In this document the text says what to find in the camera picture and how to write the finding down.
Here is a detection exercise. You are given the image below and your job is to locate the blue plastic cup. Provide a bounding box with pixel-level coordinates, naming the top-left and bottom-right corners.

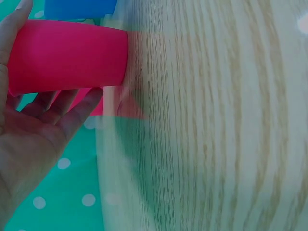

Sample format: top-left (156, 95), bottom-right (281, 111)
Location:
top-left (44, 0), bottom-right (118, 21)

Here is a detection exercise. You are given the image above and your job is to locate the person's left hand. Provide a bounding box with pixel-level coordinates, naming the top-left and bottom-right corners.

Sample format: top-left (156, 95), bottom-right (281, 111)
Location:
top-left (0, 0), bottom-right (104, 229)

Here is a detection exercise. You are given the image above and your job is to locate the pink plastic cup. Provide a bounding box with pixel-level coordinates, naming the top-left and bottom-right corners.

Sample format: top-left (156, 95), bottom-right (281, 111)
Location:
top-left (6, 19), bottom-right (129, 97)

